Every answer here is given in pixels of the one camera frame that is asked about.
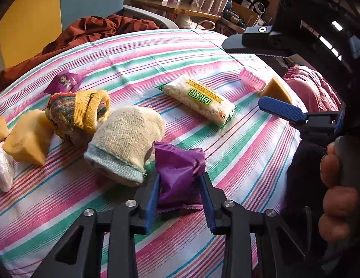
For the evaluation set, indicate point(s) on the beige sock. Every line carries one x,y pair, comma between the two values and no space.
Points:
122,145

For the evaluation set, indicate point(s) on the yellow patterned rolled sock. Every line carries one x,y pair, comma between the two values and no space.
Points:
77,116

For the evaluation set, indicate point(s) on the small yellow sponge piece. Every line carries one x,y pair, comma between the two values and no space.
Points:
3,129

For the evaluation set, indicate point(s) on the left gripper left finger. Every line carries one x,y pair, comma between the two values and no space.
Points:
78,252

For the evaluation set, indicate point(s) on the clear plastic bag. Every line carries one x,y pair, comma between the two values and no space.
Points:
6,170

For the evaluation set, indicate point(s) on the rust brown blanket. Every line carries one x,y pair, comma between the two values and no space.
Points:
83,30

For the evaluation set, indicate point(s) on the yellow sponge block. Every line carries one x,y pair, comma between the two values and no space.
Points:
29,140

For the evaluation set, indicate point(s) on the pink pillow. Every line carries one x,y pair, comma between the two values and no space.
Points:
314,91

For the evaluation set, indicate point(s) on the yellow sponge wedge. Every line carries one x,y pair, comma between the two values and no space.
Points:
274,89

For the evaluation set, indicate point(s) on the right hand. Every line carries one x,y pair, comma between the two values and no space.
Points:
339,203

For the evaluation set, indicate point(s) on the purple cartoon snack packet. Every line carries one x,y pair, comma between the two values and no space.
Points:
64,82

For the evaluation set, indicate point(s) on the striped bed sheet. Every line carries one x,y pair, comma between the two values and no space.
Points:
247,158

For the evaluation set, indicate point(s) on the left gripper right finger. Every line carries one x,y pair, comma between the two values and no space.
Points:
279,254

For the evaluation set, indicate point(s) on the colour block headboard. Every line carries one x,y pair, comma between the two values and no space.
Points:
29,25

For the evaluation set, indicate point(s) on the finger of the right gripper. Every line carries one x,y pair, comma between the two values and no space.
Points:
255,40
310,121

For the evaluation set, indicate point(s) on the wooden side table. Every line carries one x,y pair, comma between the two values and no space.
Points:
172,10

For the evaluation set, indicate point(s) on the rice cracker packet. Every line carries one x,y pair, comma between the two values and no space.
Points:
200,98

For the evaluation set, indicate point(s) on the pink plastic comb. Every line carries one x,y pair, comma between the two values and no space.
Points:
251,81

